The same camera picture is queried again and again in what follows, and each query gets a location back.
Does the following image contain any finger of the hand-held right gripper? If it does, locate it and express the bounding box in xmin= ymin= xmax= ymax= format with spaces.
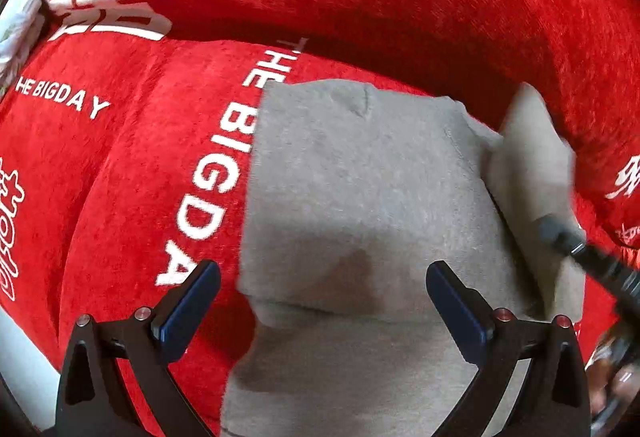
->
xmin=537 ymin=214 xmax=640 ymax=314

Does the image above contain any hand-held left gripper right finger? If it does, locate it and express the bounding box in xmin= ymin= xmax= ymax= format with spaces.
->
xmin=426 ymin=260 xmax=592 ymax=437

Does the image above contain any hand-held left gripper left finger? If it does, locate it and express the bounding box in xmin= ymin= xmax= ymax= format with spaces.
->
xmin=56 ymin=259 xmax=222 ymax=437

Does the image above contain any grey knit garment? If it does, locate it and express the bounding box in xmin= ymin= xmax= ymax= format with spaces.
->
xmin=220 ymin=78 xmax=586 ymax=437

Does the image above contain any white cloth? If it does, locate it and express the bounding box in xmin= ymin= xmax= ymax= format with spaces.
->
xmin=0 ymin=0 xmax=47 ymax=88

